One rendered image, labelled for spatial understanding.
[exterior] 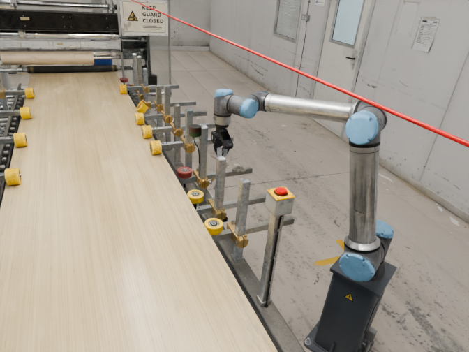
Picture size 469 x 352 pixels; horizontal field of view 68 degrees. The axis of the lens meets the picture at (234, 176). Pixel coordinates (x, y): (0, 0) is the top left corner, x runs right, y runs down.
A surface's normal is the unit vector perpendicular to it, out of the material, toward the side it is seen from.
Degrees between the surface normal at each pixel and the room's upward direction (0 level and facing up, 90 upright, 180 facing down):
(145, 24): 90
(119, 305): 0
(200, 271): 0
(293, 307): 0
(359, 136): 83
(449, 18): 90
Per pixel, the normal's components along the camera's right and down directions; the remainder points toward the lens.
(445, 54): -0.94, 0.11
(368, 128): -0.61, 0.23
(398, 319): 0.07, -0.87
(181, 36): 0.34, 0.47
